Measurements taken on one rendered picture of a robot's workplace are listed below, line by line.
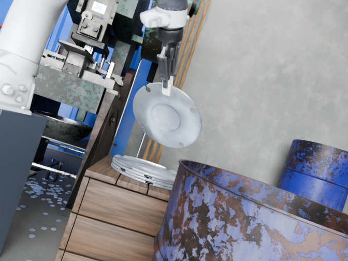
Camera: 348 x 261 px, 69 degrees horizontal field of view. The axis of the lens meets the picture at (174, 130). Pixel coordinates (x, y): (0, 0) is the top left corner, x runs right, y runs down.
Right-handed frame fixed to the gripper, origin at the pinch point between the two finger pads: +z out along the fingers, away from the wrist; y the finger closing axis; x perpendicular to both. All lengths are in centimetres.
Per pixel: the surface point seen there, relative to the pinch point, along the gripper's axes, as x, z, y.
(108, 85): 46, 28, 25
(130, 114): 87, 119, 105
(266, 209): -36, -20, -49
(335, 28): -84, 49, 286
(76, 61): 62, 17, 22
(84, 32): 68, 8, 37
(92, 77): 54, 25, 23
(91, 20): 67, 3, 43
